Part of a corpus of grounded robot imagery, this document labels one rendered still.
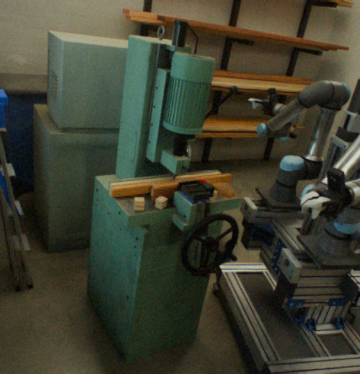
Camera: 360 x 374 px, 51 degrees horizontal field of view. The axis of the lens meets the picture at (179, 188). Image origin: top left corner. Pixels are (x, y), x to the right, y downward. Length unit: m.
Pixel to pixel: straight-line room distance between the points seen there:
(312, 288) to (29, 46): 3.01
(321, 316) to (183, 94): 1.44
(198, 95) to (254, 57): 3.20
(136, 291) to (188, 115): 0.82
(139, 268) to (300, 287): 0.72
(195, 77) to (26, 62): 2.43
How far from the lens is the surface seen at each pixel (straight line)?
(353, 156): 1.51
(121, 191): 1.63
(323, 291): 1.86
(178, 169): 1.68
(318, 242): 1.77
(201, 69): 1.54
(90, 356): 2.16
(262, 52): 4.79
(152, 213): 1.56
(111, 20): 3.87
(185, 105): 1.56
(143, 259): 1.68
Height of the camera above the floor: 1.66
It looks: 25 degrees down
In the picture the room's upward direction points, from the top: 10 degrees clockwise
